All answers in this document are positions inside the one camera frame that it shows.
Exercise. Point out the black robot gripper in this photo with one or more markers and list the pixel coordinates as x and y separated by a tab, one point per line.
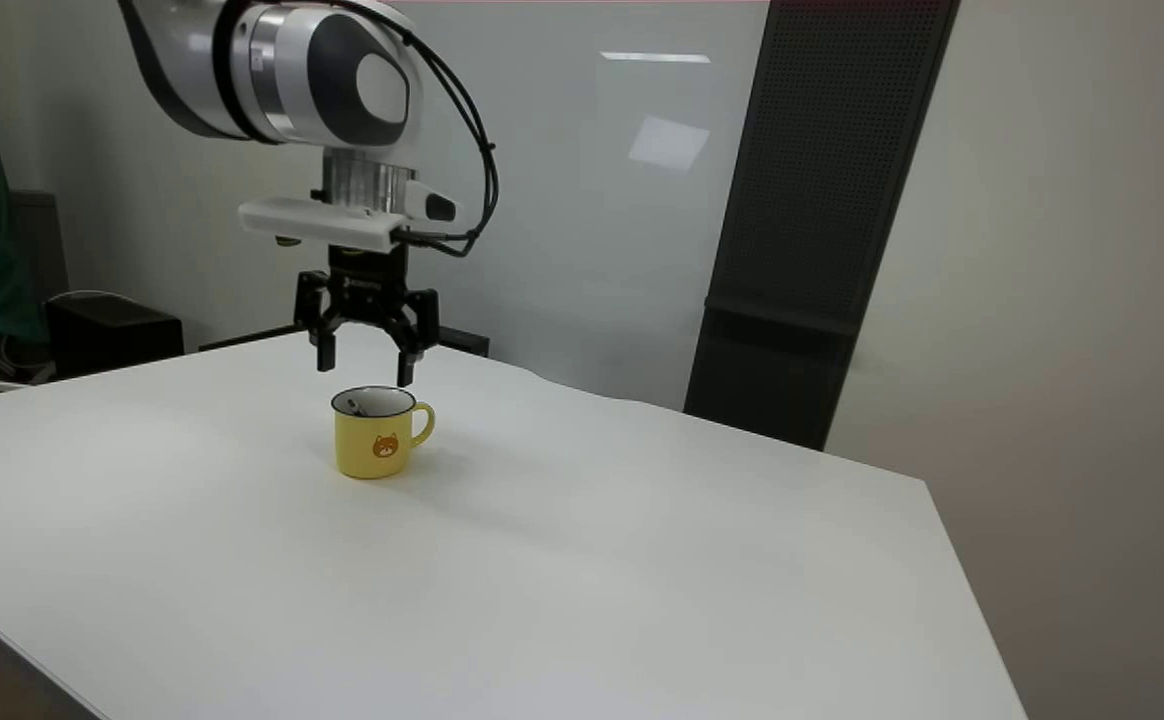
365	298

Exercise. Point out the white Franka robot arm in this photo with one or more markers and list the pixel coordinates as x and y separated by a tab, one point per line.
284	64

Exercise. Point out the yellow enamel mug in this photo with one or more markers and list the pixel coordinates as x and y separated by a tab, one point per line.
374	441

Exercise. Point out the black box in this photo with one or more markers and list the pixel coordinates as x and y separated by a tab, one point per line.
114	332

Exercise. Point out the grey chair back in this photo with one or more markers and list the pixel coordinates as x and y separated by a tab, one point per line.
42	245

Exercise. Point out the dark vertical pillar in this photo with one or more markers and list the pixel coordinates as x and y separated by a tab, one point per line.
815	224

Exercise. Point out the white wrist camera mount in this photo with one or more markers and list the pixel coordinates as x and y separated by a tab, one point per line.
340	221

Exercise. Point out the white glossy wall panel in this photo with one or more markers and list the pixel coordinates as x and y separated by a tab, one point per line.
582	203

